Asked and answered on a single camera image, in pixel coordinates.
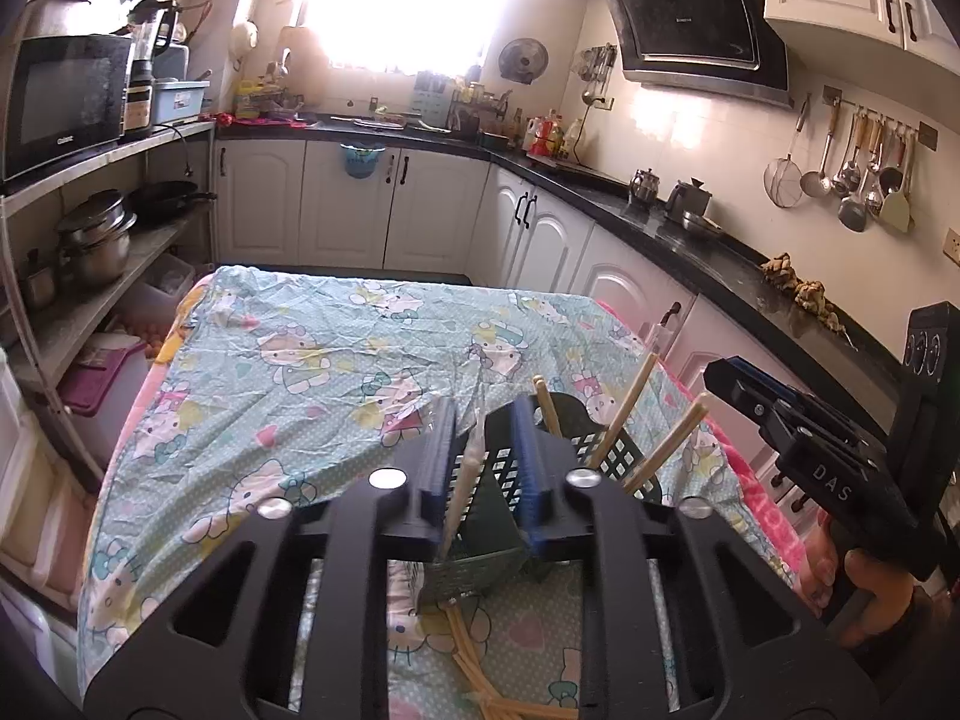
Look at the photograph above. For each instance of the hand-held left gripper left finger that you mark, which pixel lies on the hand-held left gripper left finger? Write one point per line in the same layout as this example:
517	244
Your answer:
433	465

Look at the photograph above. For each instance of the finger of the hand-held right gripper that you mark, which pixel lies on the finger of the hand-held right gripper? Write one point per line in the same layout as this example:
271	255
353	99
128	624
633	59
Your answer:
772	379
750	401

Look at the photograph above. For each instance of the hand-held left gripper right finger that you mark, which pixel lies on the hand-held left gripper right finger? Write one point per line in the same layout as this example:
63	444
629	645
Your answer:
529	480

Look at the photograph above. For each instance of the dark green plastic utensil basket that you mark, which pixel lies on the dark green plastic utensil basket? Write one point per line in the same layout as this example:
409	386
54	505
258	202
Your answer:
499	465

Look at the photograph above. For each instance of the bunch of bamboo chopsticks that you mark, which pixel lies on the bunch of bamboo chopsticks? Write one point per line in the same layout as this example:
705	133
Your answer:
469	660

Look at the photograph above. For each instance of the bunch of hanging steel utensils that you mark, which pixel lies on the bunch of hanging steel utensils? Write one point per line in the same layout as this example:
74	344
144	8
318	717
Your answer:
855	210

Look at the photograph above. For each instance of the person's right hand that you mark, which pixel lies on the person's right hand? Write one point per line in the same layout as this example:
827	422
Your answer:
877	600

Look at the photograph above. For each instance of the pile of dried roots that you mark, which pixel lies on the pile of dried roots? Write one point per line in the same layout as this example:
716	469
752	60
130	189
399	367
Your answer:
806	292

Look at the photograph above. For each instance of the black kitchen countertop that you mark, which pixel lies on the black kitchen countertop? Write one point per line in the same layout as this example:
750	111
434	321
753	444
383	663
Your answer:
720	262

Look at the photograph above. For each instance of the steel tray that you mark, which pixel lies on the steel tray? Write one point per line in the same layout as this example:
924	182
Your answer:
705	225

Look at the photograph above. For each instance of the cartoon printed light blue sheet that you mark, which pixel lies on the cartoon printed light blue sheet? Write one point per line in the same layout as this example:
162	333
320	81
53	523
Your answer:
300	330

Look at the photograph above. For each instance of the steel kettle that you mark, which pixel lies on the steel kettle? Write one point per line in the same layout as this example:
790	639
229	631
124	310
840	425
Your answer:
688	201

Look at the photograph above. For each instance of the steel ladle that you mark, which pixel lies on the steel ladle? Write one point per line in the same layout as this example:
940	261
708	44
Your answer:
816	181

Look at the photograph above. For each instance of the pale green spatula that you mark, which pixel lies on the pale green spatula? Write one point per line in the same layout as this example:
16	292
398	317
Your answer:
898	214

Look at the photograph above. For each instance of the steel teapot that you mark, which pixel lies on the steel teapot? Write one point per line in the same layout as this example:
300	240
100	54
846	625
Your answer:
643	187

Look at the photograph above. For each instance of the blue hanging plastic bin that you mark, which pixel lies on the blue hanging plastic bin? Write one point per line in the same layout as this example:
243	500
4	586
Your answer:
360	161

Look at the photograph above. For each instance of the clear plastic container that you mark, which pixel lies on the clear plastic container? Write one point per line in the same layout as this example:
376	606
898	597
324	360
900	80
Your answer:
171	281

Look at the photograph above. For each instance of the cluster of condiment bottles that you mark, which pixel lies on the cluster of condiment bottles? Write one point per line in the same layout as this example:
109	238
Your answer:
551	136

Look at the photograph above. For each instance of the clear box with purple lid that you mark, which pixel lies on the clear box with purple lid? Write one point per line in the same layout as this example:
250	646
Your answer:
101	382

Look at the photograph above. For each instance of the small hanging kitchen tools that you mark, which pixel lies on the small hanging kitchen tools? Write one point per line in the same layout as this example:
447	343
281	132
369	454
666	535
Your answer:
598	71

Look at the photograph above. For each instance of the light blue utensil caddy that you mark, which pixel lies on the light blue utensil caddy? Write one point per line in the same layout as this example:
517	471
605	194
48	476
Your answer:
431	97

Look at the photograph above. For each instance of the metal shelf rack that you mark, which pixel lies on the metal shelf rack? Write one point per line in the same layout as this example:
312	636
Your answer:
112	277

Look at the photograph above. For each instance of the black frying pan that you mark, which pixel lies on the black frying pan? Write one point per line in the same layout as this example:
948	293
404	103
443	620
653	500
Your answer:
169	201

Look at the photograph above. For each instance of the black glass range hood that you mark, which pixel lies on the black glass range hood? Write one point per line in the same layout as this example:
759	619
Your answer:
682	15

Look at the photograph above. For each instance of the red cloth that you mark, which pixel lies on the red cloth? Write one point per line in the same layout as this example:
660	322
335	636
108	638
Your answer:
255	118

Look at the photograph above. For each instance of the pale blue drawer tower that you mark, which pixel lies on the pale blue drawer tower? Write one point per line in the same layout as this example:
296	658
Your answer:
37	510

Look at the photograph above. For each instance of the stacked steel pots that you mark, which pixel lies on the stacked steel pots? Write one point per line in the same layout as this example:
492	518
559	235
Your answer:
97	244

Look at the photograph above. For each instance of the pale yellow cutting board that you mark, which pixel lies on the pale yellow cutting board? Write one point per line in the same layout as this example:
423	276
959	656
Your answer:
298	56

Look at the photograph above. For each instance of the small steel pot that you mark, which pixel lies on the small steel pot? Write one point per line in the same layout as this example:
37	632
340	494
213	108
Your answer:
37	281

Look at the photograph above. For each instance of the blue plastic box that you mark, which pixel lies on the blue plastic box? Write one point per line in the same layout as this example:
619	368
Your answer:
180	101

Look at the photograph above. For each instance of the kitchen window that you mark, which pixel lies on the kitchen window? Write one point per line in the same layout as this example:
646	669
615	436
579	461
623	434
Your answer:
405	0

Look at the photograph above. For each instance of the white round hanging object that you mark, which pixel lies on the white round hanging object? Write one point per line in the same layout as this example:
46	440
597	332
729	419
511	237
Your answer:
244	37

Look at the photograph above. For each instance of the black blender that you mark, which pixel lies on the black blender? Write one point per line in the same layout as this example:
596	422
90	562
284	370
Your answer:
146	67

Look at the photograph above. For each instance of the black microwave oven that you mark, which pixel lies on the black microwave oven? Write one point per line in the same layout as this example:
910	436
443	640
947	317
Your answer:
67	101

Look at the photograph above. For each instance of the grey tray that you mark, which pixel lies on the grey tray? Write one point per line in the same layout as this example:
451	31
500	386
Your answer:
60	15

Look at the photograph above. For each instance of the wall power socket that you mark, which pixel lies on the wall power socket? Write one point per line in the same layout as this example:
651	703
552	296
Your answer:
952	246

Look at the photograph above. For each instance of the wall utensil rail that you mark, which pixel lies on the wall utensil rail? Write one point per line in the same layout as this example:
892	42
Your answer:
877	116

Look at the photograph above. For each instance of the small round wall fan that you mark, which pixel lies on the small round wall fan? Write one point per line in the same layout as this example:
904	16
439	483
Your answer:
522	60

